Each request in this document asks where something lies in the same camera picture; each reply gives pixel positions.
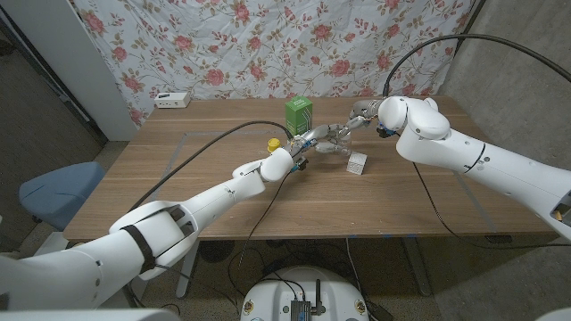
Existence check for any thin black left wrist cable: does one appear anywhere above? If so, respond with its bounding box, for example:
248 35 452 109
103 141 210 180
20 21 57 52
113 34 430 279
238 173 291 268

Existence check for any blue padded stool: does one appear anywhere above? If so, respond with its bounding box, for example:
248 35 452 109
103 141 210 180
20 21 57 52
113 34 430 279
18 160 107 232

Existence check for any clear white-capped medicine bottle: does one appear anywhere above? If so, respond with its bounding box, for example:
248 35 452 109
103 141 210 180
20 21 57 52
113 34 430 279
334 128 353 157

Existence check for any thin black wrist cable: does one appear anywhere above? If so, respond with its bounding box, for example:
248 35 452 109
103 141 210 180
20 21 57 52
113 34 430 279
238 173 291 268
412 162 571 251

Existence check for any grey computer module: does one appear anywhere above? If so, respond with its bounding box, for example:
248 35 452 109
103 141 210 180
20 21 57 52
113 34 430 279
290 299 312 321

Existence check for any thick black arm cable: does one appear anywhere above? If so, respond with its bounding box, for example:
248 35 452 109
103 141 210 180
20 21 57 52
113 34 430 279
382 34 571 98
127 119 295 214

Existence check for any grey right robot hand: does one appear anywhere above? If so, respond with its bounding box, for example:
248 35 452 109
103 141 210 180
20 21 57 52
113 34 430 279
345 98 384 134

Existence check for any white robot torso shell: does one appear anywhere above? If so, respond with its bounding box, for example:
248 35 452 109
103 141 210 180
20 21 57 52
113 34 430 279
0 308 182 321

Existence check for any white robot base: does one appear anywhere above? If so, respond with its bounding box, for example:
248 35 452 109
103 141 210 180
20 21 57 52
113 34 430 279
239 266 370 321

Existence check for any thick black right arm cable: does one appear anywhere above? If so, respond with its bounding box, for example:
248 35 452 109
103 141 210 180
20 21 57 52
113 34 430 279
382 34 571 98

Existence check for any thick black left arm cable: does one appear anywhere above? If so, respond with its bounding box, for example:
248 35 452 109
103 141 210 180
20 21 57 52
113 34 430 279
127 119 295 214

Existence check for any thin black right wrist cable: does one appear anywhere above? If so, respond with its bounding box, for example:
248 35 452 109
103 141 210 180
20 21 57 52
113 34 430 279
412 162 571 251

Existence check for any floral backdrop cloth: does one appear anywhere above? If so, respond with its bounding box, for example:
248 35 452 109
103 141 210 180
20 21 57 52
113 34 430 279
70 0 476 128

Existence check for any green straw box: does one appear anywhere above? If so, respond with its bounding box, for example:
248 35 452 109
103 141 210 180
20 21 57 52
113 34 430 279
285 95 314 139

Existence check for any white door panel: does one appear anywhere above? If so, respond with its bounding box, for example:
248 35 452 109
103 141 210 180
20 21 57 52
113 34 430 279
0 0 139 143

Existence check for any black stand pole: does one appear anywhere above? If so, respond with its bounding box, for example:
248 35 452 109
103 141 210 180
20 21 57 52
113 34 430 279
454 0 487 44

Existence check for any black power brick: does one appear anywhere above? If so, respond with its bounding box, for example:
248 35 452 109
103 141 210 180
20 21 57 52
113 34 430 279
365 300 396 321

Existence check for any dark round floor fan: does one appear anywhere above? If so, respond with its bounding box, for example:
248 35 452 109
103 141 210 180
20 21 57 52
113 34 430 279
199 240 236 264

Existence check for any white perforated cube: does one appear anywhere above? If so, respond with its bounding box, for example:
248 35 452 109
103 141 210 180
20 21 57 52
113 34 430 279
346 151 368 176

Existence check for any white power adapter box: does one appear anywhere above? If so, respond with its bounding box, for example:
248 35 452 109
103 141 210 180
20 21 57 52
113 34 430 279
153 92 192 110

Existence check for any white table leg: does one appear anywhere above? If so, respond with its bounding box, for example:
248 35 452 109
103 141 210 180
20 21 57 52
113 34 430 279
175 243 201 300
401 235 433 298

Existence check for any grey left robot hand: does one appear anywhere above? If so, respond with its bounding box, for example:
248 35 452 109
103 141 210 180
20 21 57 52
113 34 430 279
288 123 353 171

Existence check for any black antenna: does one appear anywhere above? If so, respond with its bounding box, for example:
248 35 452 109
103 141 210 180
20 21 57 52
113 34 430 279
311 279 327 317

